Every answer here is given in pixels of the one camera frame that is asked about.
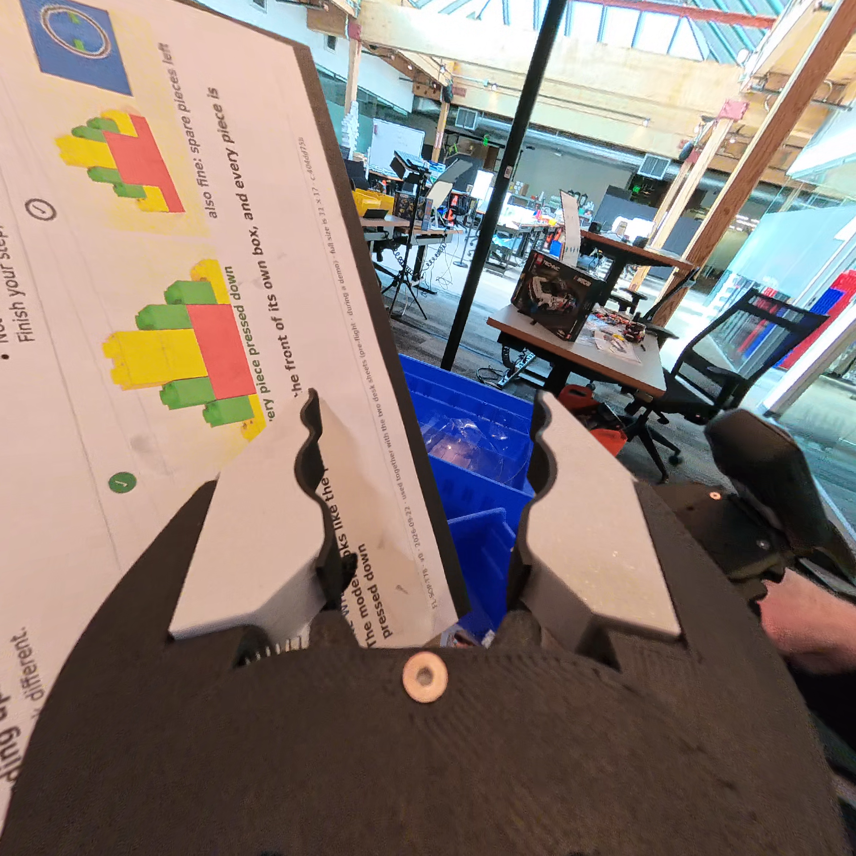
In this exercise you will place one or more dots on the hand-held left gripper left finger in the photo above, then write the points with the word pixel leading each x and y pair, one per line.
pixel 254 548

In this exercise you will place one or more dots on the person's right hand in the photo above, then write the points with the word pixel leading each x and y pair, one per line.
pixel 816 622

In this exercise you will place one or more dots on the black pole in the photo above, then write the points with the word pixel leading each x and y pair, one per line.
pixel 508 174

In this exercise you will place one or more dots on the printed instruction board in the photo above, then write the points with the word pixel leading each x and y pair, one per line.
pixel 80 334

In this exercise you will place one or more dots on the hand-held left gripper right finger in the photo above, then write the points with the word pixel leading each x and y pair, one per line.
pixel 595 535

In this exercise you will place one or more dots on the paper manual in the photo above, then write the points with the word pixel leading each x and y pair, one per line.
pixel 615 344

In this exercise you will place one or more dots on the blue plastic bin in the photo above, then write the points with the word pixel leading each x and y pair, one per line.
pixel 455 394
pixel 481 568

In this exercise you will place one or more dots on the yellow bin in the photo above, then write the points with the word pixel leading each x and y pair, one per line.
pixel 374 202

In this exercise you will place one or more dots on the clear plastic dome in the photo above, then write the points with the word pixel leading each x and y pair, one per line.
pixel 468 448

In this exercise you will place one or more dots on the black toy car box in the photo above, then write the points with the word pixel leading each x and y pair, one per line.
pixel 555 294

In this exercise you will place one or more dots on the white standing card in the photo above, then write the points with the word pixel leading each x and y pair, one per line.
pixel 572 234

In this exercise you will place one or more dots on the stack of red blue bins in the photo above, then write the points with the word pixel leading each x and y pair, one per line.
pixel 836 301

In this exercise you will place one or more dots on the black office chair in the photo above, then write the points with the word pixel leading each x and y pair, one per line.
pixel 702 401

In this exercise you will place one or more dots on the whiteboard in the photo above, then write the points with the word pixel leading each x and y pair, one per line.
pixel 398 144

